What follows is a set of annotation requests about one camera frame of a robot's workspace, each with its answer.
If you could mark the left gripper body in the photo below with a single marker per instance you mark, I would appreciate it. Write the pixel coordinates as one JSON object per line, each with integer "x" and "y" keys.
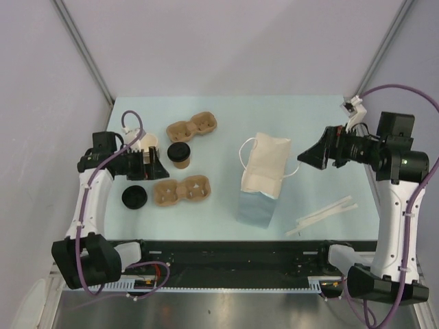
{"x": 135, "y": 168}

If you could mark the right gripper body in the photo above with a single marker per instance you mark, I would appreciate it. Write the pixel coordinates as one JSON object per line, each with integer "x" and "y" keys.
{"x": 342, "y": 140}

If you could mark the brown cardboard cup carrier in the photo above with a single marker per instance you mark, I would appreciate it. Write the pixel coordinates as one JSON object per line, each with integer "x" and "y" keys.
{"x": 194, "y": 188}

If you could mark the brown paper coffee cup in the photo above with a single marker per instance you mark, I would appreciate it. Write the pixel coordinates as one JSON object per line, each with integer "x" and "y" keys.
{"x": 182, "y": 164}

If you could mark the black plastic cup lid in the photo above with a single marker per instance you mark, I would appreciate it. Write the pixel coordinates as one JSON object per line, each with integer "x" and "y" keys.
{"x": 178, "y": 152}

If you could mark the stack of paper cups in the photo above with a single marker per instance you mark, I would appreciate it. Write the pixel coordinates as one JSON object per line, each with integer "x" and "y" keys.
{"x": 148, "y": 141}

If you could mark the light blue paper bag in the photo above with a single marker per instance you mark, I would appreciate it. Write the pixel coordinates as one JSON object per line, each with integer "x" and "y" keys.
{"x": 264, "y": 159}

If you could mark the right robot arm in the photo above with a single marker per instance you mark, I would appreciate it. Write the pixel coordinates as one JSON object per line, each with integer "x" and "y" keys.
{"x": 392, "y": 276}

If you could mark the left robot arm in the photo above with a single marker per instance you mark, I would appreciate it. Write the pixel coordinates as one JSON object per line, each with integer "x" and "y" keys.
{"x": 84, "y": 257}

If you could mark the stack of black lids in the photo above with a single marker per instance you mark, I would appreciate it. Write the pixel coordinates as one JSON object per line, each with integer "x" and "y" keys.
{"x": 134, "y": 197}

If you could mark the light blue table mat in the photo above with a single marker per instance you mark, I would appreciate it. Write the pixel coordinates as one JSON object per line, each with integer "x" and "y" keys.
{"x": 215, "y": 155}

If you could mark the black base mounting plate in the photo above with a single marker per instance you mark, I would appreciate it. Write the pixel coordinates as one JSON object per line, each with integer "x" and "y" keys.
{"x": 236, "y": 264}

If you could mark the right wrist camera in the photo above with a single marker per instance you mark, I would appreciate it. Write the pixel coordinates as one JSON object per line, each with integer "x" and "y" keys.
{"x": 355, "y": 112}

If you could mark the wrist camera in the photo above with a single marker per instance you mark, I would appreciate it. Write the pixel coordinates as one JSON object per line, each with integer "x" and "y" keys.
{"x": 355, "y": 112}
{"x": 133, "y": 134}

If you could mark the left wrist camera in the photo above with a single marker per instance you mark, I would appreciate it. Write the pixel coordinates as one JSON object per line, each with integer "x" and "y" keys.
{"x": 133, "y": 134}

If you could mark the white slotted cable duct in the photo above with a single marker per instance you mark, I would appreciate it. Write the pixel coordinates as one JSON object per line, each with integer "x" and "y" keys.
{"x": 127, "y": 286}

